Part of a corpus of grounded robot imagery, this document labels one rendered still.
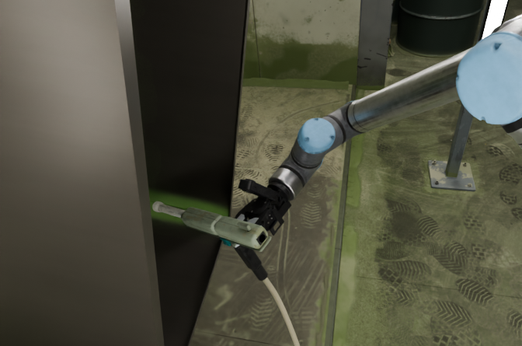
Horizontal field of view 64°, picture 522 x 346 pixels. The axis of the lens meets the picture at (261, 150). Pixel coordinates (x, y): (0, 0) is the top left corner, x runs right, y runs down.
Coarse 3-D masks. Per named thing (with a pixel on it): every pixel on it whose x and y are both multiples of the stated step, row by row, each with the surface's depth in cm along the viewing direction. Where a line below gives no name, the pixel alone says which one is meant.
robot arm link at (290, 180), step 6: (282, 168) 117; (276, 174) 116; (282, 174) 115; (288, 174) 115; (294, 174) 115; (270, 180) 117; (276, 180) 115; (282, 180) 113; (288, 180) 114; (294, 180) 114; (300, 180) 115; (288, 186) 113; (294, 186) 114; (300, 186) 116; (294, 192) 114
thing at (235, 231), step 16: (160, 208) 127; (176, 208) 122; (192, 208) 116; (192, 224) 113; (208, 224) 107; (224, 224) 103; (240, 224) 97; (240, 240) 98; (256, 240) 95; (240, 256) 108; (256, 256) 109; (256, 272) 111
